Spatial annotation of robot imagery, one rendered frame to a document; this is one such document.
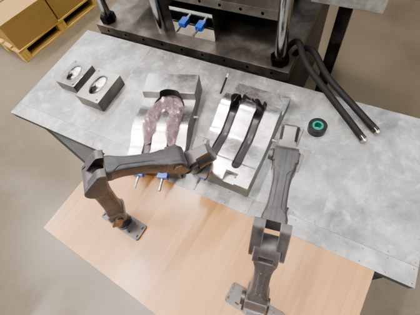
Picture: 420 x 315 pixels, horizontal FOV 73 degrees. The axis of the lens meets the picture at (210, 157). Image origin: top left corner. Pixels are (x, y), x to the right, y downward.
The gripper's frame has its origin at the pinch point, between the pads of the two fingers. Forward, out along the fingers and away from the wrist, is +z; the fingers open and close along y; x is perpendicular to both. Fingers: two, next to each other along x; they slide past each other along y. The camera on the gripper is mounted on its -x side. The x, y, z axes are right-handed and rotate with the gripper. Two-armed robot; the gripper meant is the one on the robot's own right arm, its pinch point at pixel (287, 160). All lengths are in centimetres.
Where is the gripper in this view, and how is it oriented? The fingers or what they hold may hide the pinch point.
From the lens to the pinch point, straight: 108.0
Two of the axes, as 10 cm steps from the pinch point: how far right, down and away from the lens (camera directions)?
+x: -3.4, 9.4, 0.6
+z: 3.2, 0.5, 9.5
